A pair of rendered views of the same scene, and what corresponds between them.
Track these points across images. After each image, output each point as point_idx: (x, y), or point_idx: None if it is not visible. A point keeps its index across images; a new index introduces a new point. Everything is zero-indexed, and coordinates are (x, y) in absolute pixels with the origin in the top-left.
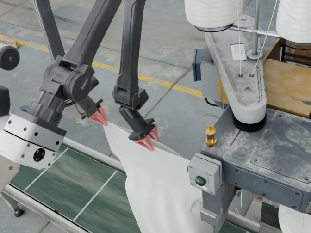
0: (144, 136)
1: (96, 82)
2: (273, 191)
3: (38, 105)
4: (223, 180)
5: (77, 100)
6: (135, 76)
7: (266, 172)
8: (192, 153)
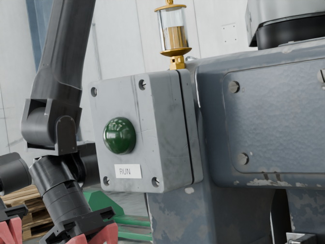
0: (75, 231)
1: (26, 174)
2: None
3: None
4: (209, 171)
5: None
6: (73, 76)
7: (323, 41)
8: None
